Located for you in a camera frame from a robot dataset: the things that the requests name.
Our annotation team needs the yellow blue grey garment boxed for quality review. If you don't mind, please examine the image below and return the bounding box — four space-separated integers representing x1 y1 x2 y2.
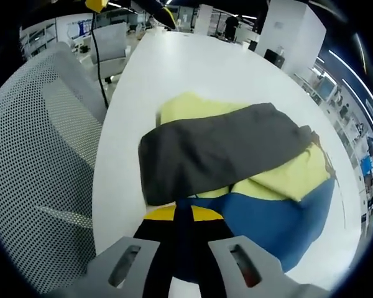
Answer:
138 91 338 283

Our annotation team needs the grey mesh office chair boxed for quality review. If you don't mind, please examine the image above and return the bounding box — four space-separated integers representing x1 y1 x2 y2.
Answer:
0 42 113 296

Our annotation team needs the white template strip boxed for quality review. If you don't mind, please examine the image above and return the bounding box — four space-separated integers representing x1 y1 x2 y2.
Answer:
325 151 351 232

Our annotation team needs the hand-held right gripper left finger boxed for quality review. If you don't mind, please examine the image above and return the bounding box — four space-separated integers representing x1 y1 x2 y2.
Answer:
54 207 178 298

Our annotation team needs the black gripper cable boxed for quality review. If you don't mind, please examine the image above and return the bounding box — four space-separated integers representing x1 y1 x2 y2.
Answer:
91 12 109 109

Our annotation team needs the white square pillar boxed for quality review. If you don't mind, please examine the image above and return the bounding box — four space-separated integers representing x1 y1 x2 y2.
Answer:
254 0 327 74

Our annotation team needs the black cabinet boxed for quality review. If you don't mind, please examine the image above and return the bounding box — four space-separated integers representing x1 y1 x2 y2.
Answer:
264 48 285 68

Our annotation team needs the white mesh office chair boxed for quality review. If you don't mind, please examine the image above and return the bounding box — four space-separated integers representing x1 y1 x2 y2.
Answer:
93 24 131 83

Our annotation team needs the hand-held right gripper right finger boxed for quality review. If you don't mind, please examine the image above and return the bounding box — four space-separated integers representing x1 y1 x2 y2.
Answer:
189 207 333 298

